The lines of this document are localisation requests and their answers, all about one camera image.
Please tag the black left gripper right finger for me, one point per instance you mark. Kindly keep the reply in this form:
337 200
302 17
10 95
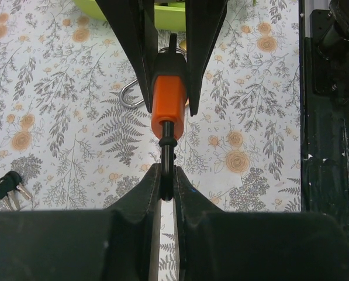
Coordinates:
213 244

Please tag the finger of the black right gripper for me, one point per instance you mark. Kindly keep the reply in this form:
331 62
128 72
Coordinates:
204 20
133 24

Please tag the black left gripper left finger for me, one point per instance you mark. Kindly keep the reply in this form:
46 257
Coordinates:
120 242

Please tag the orange black padlock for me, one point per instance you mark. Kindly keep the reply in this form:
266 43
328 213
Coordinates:
168 109

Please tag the black-headed key bunch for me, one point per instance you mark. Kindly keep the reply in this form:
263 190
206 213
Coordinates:
10 184

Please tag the green plastic basket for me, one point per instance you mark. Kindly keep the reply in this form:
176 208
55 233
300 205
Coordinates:
168 16

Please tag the small brass padlock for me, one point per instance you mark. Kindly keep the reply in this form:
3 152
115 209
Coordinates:
182 46

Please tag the large brass padlock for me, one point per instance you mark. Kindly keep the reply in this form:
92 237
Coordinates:
128 97

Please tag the floral patterned mat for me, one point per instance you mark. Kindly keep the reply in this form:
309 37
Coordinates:
63 128

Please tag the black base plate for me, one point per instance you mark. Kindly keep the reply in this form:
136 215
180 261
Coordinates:
324 122

